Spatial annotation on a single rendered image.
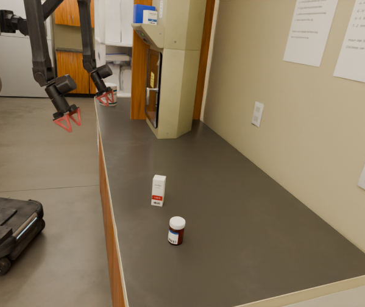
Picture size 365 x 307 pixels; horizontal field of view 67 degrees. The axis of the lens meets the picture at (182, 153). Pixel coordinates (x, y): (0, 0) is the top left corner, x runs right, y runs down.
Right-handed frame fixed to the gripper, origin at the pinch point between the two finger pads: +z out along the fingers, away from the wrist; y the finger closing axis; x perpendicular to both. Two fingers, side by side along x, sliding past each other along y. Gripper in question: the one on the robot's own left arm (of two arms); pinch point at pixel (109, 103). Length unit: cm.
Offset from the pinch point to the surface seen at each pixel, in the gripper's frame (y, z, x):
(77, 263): -29, 85, 63
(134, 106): 7.7, 8.5, -10.8
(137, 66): 8.2, -12.9, -24.0
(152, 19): -21, -29, -48
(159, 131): -23.2, 23.0, -27.8
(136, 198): -85, 28, -27
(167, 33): -23, -20, -52
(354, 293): -107, 66, -82
